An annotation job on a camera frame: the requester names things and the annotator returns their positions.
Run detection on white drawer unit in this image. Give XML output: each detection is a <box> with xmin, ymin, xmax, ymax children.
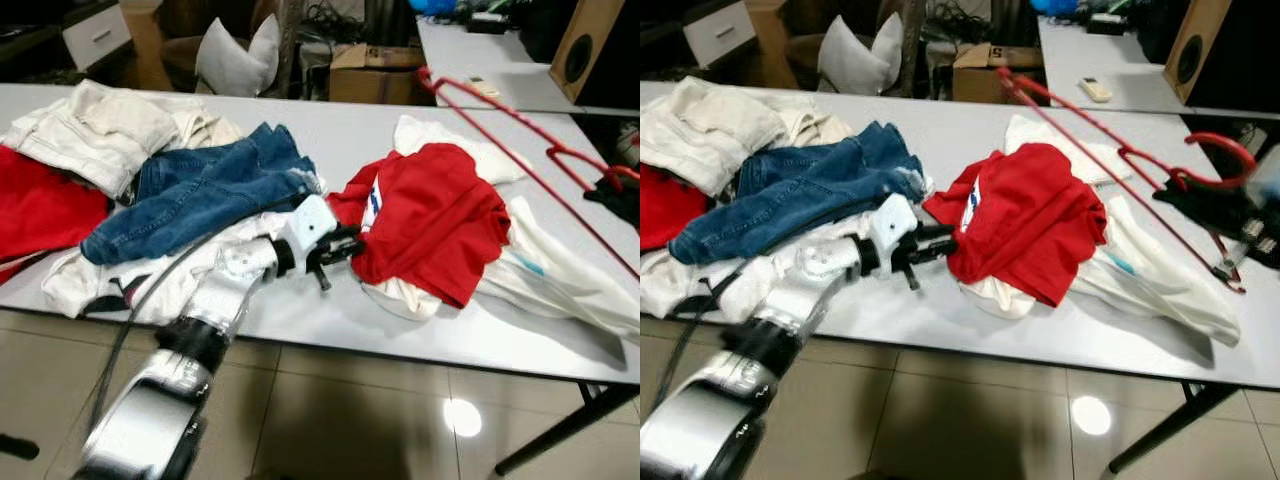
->
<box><xmin>683</xmin><ymin>0</ymin><xmax>756</xmax><ymax>69</ymax></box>
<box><xmin>62</xmin><ymin>5</ymin><xmax>133</xmax><ymax>71</ymax></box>

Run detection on white table with remote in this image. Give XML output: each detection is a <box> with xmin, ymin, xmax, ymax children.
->
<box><xmin>1035</xmin><ymin>15</ymin><xmax>1280</xmax><ymax>121</ymax></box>
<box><xmin>415</xmin><ymin>15</ymin><xmax>641</xmax><ymax>116</ymax></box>

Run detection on white long-sleeve garment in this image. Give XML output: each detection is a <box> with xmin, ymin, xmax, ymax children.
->
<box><xmin>360</xmin><ymin>115</ymin><xmax>641</xmax><ymax>341</ymax></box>
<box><xmin>965</xmin><ymin>113</ymin><xmax>1246</xmax><ymax>349</ymax></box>

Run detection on grey-blue right wrist camera mount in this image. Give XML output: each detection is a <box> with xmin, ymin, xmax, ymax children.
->
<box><xmin>1243</xmin><ymin>143</ymin><xmax>1280</xmax><ymax>206</ymax></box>

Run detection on cream white jeans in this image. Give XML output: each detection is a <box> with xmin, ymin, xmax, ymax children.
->
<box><xmin>640</xmin><ymin>75</ymin><xmax>851</xmax><ymax>196</ymax></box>
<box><xmin>5</xmin><ymin>78</ymin><xmax>241</xmax><ymax>196</ymax></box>

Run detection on light grey pillow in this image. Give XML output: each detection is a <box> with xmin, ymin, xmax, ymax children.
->
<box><xmin>195</xmin><ymin>15</ymin><xmax>281</xmax><ymax>98</ymax></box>
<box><xmin>818</xmin><ymin>12</ymin><xmax>904</xmax><ymax>96</ymax></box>

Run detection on red shirt with white label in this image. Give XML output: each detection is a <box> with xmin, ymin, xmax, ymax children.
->
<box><xmin>922</xmin><ymin>143</ymin><xmax>1109</xmax><ymax>309</ymax></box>
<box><xmin>325</xmin><ymin>143</ymin><xmax>513</xmax><ymax>309</ymax></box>

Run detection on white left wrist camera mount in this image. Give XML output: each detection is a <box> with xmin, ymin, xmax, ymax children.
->
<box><xmin>866</xmin><ymin>193</ymin><xmax>922</xmax><ymax>273</ymax></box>
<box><xmin>275</xmin><ymin>193</ymin><xmax>339</xmax><ymax>271</ymax></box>

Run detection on wooden speaker box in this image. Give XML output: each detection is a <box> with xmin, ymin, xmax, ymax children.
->
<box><xmin>548</xmin><ymin>0</ymin><xmax>641</xmax><ymax>106</ymax></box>
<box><xmin>1163</xmin><ymin>0</ymin><xmax>1280</xmax><ymax>111</ymax></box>

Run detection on brown leather armchair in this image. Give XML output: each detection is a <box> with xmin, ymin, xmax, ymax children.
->
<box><xmin>782</xmin><ymin>0</ymin><xmax>921</xmax><ymax>96</ymax></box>
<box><xmin>160</xmin><ymin>0</ymin><xmax>301</xmax><ymax>98</ymax></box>

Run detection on white table with black legs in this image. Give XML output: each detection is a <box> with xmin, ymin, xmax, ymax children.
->
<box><xmin>0</xmin><ymin>82</ymin><xmax>641</xmax><ymax>476</ymax></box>
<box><xmin>640</xmin><ymin>80</ymin><xmax>1280</xmax><ymax>476</ymax></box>

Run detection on red plastic hanger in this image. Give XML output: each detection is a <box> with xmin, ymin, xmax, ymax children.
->
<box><xmin>995</xmin><ymin>65</ymin><xmax>1257</xmax><ymax>296</ymax></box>
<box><xmin>415</xmin><ymin>65</ymin><xmax>641</xmax><ymax>281</ymax></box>

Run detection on red garment with white trim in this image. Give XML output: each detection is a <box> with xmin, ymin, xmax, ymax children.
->
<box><xmin>640</xmin><ymin>165</ymin><xmax>701</xmax><ymax>251</ymax></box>
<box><xmin>0</xmin><ymin>145</ymin><xmax>111</xmax><ymax>281</ymax></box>

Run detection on blue denim jeans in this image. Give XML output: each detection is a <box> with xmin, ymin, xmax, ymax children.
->
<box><xmin>80</xmin><ymin>122</ymin><xmax>326</xmax><ymax>266</ymax></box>
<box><xmin>668</xmin><ymin>120</ymin><xmax>931</xmax><ymax>266</ymax></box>

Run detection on beige folded garment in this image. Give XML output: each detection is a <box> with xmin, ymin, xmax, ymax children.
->
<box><xmin>780</xmin><ymin>103</ymin><xmax>853</xmax><ymax>151</ymax></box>
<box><xmin>175</xmin><ymin>105</ymin><xmax>243</xmax><ymax>151</ymax></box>

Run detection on open brown cardboard box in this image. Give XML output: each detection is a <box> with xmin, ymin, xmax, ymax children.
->
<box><xmin>952</xmin><ymin>42</ymin><xmax>1046</xmax><ymax>104</ymax></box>
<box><xmin>328</xmin><ymin>42</ymin><xmax>426</xmax><ymax>106</ymax></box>

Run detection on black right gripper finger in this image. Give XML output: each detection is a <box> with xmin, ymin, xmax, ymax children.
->
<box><xmin>1152</xmin><ymin>183</ymin><xmax>1236</xmax><ymax>229</ymax></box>
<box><xmin>586</xmin><ymin>180</ymin><xmax>641</xmax><ymax>227</ymax></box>

